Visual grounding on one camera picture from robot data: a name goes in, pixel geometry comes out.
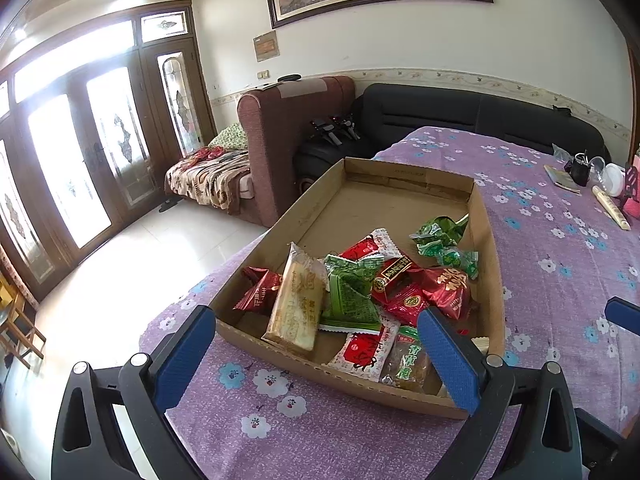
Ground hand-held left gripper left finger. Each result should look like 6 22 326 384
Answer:
50 304 218 480

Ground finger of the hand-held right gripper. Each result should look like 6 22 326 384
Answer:
604 296 640 335
574 406 633 480

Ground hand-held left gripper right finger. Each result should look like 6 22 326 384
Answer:
417 305 586 480

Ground brown cake green packet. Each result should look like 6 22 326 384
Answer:
380 325 433 393

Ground red packet round label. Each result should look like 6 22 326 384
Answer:
385 282 431 328

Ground red foil snack packet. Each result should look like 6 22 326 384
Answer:
422 266 473 321

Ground red white snack packet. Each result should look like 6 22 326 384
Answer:
339 228 398 266
327 317 401 386

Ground dark red foil packet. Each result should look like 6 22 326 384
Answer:
232 266 283 316

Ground small clear green candy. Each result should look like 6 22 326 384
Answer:
440 246 480 281

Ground red packet gold label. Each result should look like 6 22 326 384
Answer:
371 256 426 306

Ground green snack packet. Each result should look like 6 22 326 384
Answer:
319 275 383 333
324 254 386 291

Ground green foil candy packet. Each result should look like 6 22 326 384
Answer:
416 239 448 260
410 215 470 248

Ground cardboard box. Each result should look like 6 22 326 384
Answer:
209 156 507 421

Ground purple floral bedsheet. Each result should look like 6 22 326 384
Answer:
140 125 640 480

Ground beige rolled stick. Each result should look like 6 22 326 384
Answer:
591 185 632 232

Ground pale cake snack packet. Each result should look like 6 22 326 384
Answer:
262 242 328 352

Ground pink object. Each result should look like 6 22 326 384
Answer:
620 147 640 220

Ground white round container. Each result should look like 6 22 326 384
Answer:
600 164 627 196

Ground black cup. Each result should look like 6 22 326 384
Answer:
564 151 593 187

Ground yellowish book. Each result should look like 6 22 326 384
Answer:
544 164 583 196

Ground wooden chair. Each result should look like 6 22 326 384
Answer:
0 287 47 372

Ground brown patterned blanket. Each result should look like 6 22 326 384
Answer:
164 147 251 211

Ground brown armchair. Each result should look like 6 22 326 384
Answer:
236 76 357 228

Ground green patterned pillow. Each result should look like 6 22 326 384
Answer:
207 122 249 151

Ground black sofa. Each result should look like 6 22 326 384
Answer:
350 82 613 161

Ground black red handheld device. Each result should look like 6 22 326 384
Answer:
309 115 360 147

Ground wooden glass door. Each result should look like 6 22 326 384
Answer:
0 0 218 306

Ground small wall plaque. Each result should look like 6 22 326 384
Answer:
252 30 279 62

